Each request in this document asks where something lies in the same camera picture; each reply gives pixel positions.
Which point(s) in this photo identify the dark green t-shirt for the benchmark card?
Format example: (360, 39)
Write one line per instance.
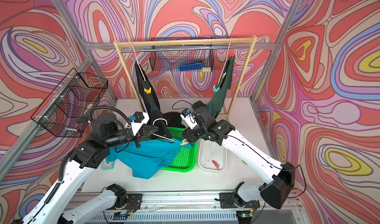
(217, 101)

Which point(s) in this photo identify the wooden clothes rack frame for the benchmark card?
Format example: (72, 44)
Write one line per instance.
(184, 46)

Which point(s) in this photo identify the teal t-shirt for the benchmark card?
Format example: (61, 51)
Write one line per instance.
(147, 160)

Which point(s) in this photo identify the white plastic tray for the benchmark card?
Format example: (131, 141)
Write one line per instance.
(209, 151)

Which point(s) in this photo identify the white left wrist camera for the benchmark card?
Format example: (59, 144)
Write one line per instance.
(137, 121)

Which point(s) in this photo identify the black wire basket back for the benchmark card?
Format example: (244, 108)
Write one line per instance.
(169, 58)

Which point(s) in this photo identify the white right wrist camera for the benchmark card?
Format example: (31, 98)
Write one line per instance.
(188, 118)

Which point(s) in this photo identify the black wire basket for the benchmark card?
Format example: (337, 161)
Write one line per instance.
(169, 58)
(64, 112)

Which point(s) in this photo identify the small green clock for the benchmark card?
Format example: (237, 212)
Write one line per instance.
(108, 165)

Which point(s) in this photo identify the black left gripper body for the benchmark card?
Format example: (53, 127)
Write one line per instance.
(137, 139)

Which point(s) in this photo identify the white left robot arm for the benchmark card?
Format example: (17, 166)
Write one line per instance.
(110, 128)

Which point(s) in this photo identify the yellow clothespin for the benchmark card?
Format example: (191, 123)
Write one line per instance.
(148, 91)

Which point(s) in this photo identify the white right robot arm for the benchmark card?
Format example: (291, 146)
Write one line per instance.
(278, 179)

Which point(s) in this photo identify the wooden clothespin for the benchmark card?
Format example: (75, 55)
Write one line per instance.
(185, 142)

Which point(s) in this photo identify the green perforated plastic basket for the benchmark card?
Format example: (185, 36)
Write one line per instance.
(181, 155)

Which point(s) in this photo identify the metal rail base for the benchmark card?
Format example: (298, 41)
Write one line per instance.
(198, 207)

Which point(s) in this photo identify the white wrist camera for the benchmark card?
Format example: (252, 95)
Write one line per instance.
(137, 121)
(188, 118)

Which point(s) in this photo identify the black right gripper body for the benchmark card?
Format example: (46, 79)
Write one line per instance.
(198, 131)

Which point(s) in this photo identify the black t-shirt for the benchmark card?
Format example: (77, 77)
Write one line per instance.
(151, 102)

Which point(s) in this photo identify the blue stapler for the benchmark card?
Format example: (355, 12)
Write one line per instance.
(190, 66)

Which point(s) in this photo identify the black wire basket left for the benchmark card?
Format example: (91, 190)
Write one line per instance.
(64, 112)

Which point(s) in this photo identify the red clothespin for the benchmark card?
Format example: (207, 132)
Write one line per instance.
(216, 164)

